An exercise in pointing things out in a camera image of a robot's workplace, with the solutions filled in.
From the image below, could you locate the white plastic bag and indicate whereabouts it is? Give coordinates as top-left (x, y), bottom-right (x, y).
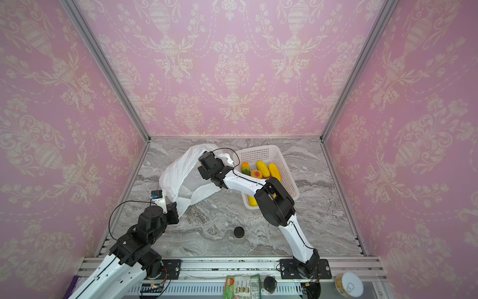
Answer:
top-left (159, 143), bottom-right (234, 216)

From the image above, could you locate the orange green toy mango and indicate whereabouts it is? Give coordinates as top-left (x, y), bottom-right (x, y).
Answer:
top-left (241, 162), bottom-right (251, 176)

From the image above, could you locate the round yellow toy lemon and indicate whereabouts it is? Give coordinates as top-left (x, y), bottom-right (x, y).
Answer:
top-left (251, 170), bottom-right (263, 179)

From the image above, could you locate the yellow toy corn fruit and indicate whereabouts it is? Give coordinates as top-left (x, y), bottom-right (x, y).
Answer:
top-left (256, 161), bottom-right (271, 178)

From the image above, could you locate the long yellow toy fruit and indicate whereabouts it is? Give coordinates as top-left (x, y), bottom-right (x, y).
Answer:
top-left (248, 196), bottom-right (258, 207)

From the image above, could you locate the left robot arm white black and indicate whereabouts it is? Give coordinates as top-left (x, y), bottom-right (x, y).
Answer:
top-left (70, 203), bottom-right (181, 299)

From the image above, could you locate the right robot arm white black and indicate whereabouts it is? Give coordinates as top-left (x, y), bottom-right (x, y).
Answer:
top-left (198, 151), bottom-right (320, 279)

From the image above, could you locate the yellow ridged toy fruit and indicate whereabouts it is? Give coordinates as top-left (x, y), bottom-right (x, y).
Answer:
top-left (268, 163), bottom-right (281, 182)

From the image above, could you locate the white perforated plastic basket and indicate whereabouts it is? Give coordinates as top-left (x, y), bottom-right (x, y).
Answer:
top-left (233, 145), bottom-right (299, 201)

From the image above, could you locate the small black cylinder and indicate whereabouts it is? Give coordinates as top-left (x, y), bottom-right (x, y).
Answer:
top-left (234, 226), bottom-right (245, 240)

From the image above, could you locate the green snack packet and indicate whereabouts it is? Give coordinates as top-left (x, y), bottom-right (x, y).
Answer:
top-left (223, 275), bottom-right (262, 299)

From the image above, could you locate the dark lidded jar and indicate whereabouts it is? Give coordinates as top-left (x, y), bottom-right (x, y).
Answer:
top-left (262, 276), bottom-right (278, 294)

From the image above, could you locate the yellow tin can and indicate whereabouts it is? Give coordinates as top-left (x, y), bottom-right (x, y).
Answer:
top-left (334, 272), bottom-right (364, 298)

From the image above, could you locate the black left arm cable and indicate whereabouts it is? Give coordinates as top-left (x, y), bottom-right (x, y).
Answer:
top-left (108, 200), bottom-right (158, 242)

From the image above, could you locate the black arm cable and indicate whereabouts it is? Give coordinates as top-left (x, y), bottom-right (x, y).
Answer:
top-left (108, 200), bottom-right (158, 242)
top-left (212, 147), bottom-right (316, 251)

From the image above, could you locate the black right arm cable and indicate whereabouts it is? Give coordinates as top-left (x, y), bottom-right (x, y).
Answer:
top-left (212, 147), bottom-right (316, 251)

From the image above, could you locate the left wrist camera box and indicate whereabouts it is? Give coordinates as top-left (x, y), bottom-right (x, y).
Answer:
top-left (151, 190), bottom-right (168, 214)

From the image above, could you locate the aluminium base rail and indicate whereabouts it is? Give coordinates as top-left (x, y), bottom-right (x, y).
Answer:
top-left (73, 255), bottom-right (391, 299)

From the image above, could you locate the silver left corner post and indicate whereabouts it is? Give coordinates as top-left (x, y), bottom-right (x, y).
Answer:
top-left (60, 0), bottom-right (151, 143)

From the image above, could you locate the silver corner post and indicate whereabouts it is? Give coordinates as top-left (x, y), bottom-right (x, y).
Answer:
top-left (60, 0), bottom-right (151, 143)
top-left (321, 0), bottom-right (399, 143)

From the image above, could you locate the silver right corner post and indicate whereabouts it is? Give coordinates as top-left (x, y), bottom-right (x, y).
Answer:
top-left (321, 0), bottom-right (399, 143)

